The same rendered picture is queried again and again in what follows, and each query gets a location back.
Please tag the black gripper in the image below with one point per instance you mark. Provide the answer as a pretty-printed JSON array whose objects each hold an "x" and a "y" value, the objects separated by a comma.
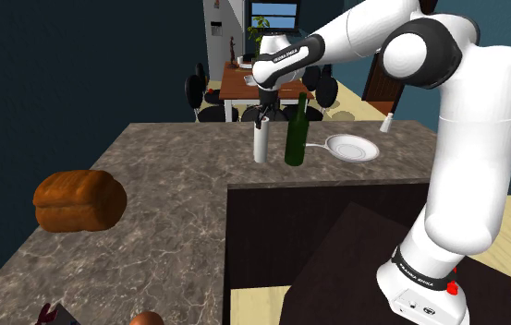
[{"x": 267, "y": 96}]

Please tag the white cylinder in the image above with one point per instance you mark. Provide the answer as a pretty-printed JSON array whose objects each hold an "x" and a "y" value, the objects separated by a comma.
[{"x": 261, "y": 144}]

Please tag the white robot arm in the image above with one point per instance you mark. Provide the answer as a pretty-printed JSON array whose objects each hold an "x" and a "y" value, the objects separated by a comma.
[{"x": 475, "y": 135}]

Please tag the black chair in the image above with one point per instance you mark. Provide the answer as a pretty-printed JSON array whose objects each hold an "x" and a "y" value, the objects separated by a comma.
[
  {"x": 193, "y": 90},
  {"x": 327, "y": 90},
  {"x": 200, "y": 72},
  {"x": 250, "y": 115},
  {"x": 311, "y": 76}
]

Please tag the dark green glass bottle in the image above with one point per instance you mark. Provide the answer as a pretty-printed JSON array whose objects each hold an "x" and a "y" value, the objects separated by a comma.
[{"x": 297, "y": 139}]

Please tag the brown dining table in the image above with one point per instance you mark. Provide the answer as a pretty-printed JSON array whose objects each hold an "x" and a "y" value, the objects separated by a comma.
[{"x": 237, "y": 87}]

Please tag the green house plant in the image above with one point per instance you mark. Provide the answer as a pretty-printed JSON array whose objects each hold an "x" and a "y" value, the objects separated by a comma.
[{"x": 258, "y": 31}]

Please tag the grey refrigerator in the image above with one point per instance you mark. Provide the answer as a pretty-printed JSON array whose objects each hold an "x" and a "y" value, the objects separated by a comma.
[{"x": 219, "y": 36}]

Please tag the white frying pan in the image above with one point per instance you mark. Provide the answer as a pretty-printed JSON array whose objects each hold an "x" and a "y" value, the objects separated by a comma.
[{"x": 354, "y": 148}]

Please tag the window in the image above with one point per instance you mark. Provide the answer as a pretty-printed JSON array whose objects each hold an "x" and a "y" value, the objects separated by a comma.
[{"x": 273, "y": 13}]

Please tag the brown door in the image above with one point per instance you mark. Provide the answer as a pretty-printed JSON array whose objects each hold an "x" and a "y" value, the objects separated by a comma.
[{"x": 381, "y": 85}]

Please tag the small white shaker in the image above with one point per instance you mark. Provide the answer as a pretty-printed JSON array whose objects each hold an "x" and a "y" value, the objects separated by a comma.
[{"x": 386, "y": 123}]

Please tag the dark robot stand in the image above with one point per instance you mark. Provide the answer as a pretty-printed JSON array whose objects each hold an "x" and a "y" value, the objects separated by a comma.
[{"x": 349, "y": 270}]

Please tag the brown bread loaf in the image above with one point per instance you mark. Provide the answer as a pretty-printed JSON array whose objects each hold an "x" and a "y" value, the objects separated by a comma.
[{"x": 79, "y": 202}]

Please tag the brown round thing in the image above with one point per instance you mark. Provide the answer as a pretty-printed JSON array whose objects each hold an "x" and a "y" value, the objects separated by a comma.
[{"x": 147, "y": 319}]

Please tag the red and grey thing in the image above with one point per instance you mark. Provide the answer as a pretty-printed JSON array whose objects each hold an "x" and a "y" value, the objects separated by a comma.
[{"x": 59, "y": 316}]

